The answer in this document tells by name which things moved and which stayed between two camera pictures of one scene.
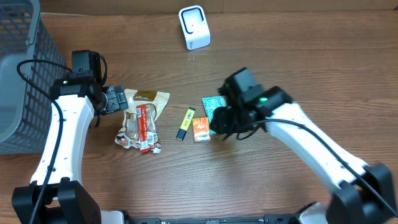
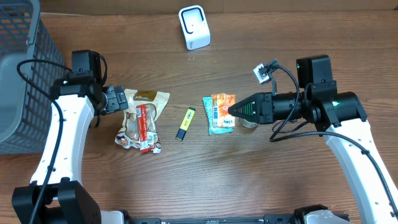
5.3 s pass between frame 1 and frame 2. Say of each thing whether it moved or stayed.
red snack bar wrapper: stayed
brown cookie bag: stayed
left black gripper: stayed
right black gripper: moved
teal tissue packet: stayed
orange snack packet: moved
